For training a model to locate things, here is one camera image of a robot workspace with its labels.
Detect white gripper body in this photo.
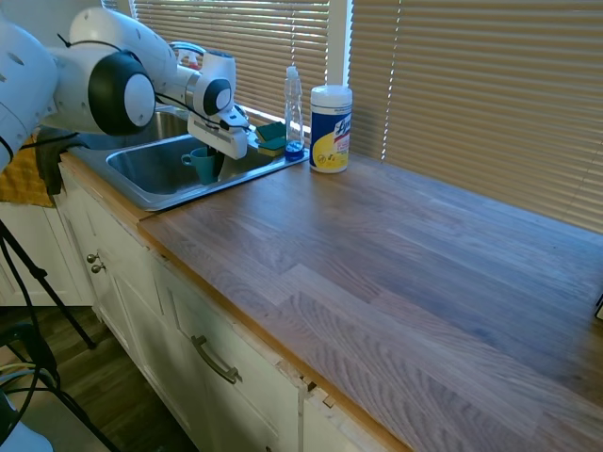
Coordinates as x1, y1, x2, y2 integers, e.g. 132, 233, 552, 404
187, 105, 250, 160

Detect teal mug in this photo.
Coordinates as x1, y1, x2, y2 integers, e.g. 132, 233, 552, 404
181, 146, 219, 186

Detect stainless steel double sink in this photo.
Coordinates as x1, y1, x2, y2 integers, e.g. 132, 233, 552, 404
70, 105, 311, 212

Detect yellow green sponge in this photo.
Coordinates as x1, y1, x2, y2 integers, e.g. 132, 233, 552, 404
257, 138, 287, 159
255, 121, 287, 143

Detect clear dish soap bottle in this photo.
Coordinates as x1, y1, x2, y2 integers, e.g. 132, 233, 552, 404
283, 65, 306, 163

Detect wide tan window blind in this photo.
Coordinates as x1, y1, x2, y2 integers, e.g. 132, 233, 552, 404
131, 0, 331, 128
350, 0, 603, 235

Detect chrome faucet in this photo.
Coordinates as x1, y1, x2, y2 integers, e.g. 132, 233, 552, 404
169, 40, 208, 57

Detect disinfecting wipes canister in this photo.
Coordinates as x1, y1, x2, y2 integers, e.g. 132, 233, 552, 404
309, 84, 354, 174

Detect white kitchen cabinets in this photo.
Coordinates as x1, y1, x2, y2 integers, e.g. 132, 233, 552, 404
0, 159, 406, 452

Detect dark hanging cloth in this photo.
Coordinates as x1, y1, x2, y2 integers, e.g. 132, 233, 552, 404
35, 126, 84, 197

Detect yellow towel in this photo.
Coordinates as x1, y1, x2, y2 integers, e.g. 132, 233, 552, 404
0, 136, 56, 208

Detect metal cabinet bar handle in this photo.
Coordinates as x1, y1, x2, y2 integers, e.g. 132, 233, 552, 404
190, 334, 243, 385

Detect black camera tripod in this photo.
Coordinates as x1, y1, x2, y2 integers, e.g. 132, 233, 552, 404
0, 218, 98, 349

